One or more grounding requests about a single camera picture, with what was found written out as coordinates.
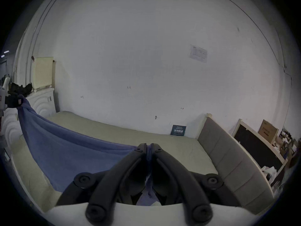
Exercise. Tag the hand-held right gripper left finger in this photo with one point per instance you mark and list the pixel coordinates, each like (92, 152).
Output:
(112, 180)

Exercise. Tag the blue garment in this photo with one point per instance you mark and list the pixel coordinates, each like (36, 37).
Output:
(68, 149)

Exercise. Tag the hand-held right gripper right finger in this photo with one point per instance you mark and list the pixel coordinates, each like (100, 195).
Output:
(178, 180)

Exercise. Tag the black bundle of clothing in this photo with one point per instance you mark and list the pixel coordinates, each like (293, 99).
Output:
(20, 88)

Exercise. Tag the white paper sheet on wall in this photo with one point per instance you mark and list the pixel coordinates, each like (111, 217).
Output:
(198, 53)

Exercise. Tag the white arched bed footboard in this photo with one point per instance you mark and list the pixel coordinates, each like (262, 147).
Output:
(42, 102)

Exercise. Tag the brown cardboard carton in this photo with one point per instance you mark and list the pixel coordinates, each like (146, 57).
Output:
(268, 131)

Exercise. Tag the white plastic bag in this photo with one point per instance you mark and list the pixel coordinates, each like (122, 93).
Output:
(269, 173)

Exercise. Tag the cream plastic laundry basket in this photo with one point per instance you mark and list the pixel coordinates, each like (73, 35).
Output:
(42, 73)

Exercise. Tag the grey padded headboard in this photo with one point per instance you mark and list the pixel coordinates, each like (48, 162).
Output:
(232, 166)

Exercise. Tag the dark blue card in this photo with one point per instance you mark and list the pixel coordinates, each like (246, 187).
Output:
(178, 130)

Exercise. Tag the bed with beige sheet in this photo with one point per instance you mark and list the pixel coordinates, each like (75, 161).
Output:
(145, 135)

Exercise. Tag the black board with white frame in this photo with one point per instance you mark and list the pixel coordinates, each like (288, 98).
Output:
(258, 147)

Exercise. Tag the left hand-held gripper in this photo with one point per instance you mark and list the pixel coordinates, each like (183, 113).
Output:
(3, 93)

